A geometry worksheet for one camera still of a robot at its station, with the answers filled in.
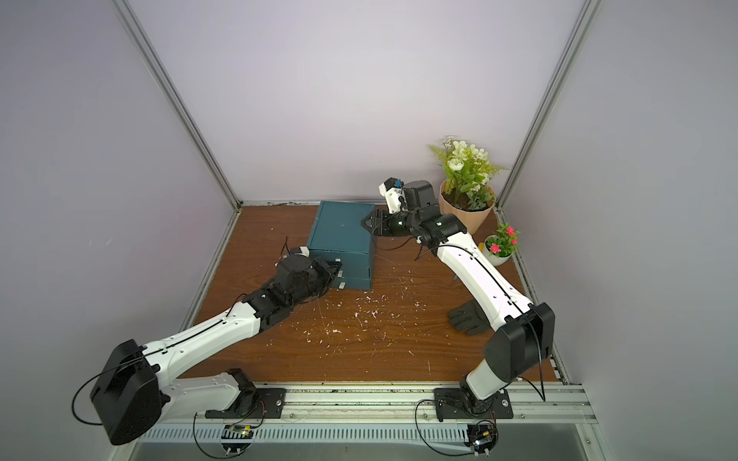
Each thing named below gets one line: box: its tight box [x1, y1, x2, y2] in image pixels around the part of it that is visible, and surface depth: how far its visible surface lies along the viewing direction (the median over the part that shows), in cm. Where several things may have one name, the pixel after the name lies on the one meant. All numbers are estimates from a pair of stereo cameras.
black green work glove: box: [447, 298, 492, 337], surface depth 88 cm
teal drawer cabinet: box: [306, 200, 376, 292], surface depth 83 cm
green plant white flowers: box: [429, 136, 507, 212], surface depth 94 cm
